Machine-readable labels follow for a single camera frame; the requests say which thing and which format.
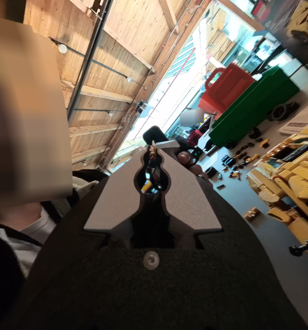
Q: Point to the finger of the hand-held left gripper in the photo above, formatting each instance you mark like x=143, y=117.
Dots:
x=166, y=144

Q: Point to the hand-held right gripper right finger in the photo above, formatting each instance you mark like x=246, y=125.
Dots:
x=190, y=203

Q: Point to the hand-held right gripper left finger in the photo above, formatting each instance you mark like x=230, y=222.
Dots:
x=112, y=203

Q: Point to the yellow pointed brick piece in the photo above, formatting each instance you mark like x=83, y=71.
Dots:
x=153, y=147

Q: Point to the black toy tyre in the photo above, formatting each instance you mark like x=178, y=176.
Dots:
x=230, y=145
x=254, y=132
x=294, y=107
x=279, y=113

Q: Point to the yellow toy brick car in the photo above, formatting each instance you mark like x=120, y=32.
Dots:
x=285, y=180

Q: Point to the grey desk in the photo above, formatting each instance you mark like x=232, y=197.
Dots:
x=246, y=201

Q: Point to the person's left hand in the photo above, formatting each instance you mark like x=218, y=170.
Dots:
x=187, y=159

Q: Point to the white ceiling projector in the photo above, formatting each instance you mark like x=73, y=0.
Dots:
x=143, y=108

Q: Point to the dark red bag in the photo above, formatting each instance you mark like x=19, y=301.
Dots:
x=195, y=136

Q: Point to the black wheel rim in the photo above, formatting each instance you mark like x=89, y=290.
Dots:
x=227, y=159
x=210, y=172

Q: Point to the small yellow brick piece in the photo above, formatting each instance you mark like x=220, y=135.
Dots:
x=251, y=214

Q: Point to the pile of yellow black brick pieces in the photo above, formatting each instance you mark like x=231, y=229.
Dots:
x=244, y=159

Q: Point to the red plastic bin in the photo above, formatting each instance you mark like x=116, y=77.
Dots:
x=226, y=87

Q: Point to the green plastic bin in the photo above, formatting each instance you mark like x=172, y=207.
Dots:
x=251, y=108

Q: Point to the open instruction booklet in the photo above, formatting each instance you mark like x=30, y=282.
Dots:
x=295, y=126

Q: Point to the toy car box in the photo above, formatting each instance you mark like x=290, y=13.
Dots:
x=293, y=25

